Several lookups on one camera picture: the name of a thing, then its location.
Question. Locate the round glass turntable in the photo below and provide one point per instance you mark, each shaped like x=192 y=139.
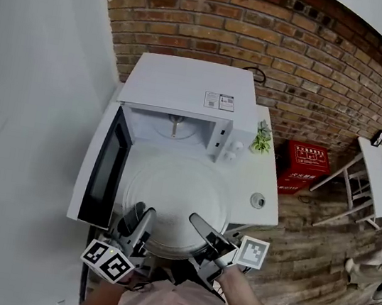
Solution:
x=178 y=189

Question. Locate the person's left forearm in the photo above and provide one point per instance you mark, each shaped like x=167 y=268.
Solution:
x=95 y=302

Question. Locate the small potted green plant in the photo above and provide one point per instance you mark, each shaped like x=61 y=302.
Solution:
x=261 y=141

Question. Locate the white folding table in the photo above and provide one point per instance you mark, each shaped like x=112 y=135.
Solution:
x=375 y=170

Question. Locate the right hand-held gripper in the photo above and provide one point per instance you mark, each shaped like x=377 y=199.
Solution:
x=250 y=252

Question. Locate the white microwave oven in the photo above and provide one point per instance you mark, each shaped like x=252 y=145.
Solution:
x=188 y=79

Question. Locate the small black picture frame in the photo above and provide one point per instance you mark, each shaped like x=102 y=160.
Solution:
x=378 y=138

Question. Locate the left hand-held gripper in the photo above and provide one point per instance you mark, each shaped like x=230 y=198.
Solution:
x=109 y=262

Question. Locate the person's right forearm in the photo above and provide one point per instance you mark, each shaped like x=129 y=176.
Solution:
x=246 y=300

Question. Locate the red fire extinguisher box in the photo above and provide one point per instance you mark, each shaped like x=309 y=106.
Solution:
x=304 y=166

